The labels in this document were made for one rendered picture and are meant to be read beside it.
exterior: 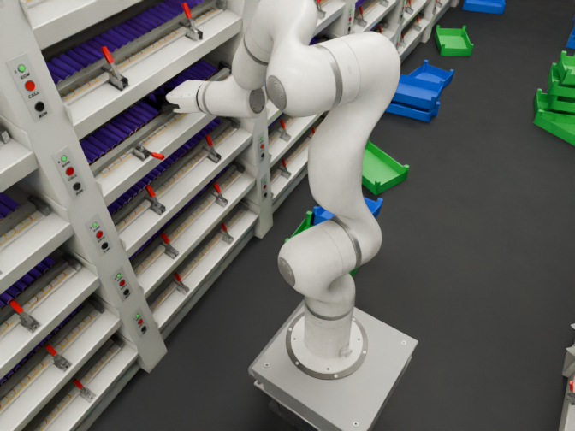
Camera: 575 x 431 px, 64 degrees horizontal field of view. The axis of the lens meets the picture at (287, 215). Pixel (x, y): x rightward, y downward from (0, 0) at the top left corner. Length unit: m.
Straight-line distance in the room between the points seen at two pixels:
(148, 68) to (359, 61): 0.60
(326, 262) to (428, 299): 0.99
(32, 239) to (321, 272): 0.62
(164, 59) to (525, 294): 1.54
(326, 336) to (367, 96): 0.61
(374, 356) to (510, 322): 0.77
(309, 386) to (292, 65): 0.80
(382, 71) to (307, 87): 0.14
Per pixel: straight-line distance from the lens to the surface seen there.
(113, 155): 1.22
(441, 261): 1.99
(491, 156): 2.58
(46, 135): 1.02
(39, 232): 1.13
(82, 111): 1.08
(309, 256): 0.90
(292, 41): 0.72
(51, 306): 1.26
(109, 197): 1.19
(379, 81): 0.76
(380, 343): 1.29
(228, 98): 1.12
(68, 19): 1.00
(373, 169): 2.33
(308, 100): 0.69
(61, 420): 1.57
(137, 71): 1.18
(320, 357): 1.24
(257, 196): 1.80
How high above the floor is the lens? 1.50
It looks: 46 degrees down
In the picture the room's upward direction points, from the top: 1 degrees counter-clockwise
